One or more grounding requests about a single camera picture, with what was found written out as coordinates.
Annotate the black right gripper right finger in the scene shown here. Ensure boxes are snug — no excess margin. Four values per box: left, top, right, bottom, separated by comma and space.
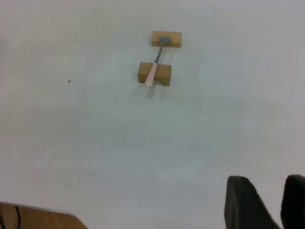
280, 174, 305, 229

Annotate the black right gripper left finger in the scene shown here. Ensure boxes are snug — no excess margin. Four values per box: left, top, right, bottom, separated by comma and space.
224, 176, 283, 229

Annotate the pink handled grey spoon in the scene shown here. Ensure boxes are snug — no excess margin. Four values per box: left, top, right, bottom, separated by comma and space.
144, 35, 172, 87

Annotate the arched wooden block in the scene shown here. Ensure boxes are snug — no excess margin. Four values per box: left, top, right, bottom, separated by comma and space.
137, 61, 173, 87

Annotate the flat rectangular wooden block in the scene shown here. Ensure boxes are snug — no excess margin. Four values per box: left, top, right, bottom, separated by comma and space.
151, 31, 183, 48

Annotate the black cable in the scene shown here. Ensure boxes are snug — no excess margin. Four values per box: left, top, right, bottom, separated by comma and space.
14, 205, 20, 229

